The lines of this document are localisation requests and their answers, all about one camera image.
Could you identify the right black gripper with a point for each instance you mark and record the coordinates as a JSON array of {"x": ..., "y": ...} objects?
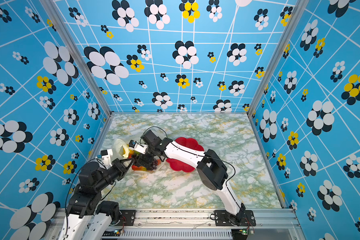
[{"x": 143, "y": 157}]

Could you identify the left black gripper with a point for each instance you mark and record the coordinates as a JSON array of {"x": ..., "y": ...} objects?
[{"x": 120, "y": 167}]

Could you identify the red chili pepper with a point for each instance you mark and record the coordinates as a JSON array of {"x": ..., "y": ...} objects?
[{"x": 136, "y": 168}]

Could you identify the yellowish plastic bag orange print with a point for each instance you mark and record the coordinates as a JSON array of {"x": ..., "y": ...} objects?
[{"x": 121, "y": 151}]

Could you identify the red flower-shaped plate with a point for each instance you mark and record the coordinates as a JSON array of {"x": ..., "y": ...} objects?
[{"x": 183, "y": 154}]

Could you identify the dark purple grapes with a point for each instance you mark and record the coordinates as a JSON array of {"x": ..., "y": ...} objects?
[{"x": 153, "y": 165}]

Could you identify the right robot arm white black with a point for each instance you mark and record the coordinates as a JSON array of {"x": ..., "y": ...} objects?
[{"x": 211, "y": 169}]

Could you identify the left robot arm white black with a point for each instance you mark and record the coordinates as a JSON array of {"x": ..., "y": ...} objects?
[{"x": 88, "y": 216}]

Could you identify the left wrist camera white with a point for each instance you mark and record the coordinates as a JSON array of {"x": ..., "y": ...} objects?
[{"x": 106, "y": 158}]

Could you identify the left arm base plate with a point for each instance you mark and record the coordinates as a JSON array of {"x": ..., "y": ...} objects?
[{"x": 123, "y": 218}]

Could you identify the aluminium front rail frame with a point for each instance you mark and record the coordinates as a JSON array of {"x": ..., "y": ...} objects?
[{"x": 198, "y": 224}]

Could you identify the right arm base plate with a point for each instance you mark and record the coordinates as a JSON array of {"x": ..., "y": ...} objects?
[{"x": 222, "y": 217}]

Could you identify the left corner aluminium post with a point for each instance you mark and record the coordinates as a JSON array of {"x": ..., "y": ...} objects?
[{"x": 68, "y": 40}]

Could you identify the corner aluminium post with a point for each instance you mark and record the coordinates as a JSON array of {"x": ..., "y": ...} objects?
[
  {"x": 68, "y": 40},
  {"x": 284, "y": 40}
]

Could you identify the right corner aluminium post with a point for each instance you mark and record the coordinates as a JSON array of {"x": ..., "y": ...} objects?
[{"x": 284, "y": 40}]

